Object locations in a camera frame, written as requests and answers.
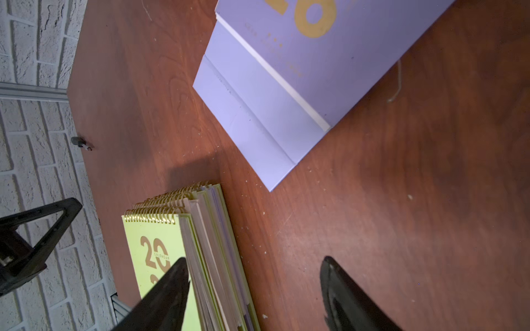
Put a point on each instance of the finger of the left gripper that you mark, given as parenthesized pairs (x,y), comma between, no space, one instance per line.
(22,262)

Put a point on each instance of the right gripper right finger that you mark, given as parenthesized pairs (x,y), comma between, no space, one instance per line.
(347,306)

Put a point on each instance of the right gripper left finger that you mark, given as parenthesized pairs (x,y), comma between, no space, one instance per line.
(163,308)

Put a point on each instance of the pink calendar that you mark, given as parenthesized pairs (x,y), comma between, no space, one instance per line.
(219,258)

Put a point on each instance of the black handled screwdriver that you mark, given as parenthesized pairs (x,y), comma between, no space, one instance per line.
(81,143)

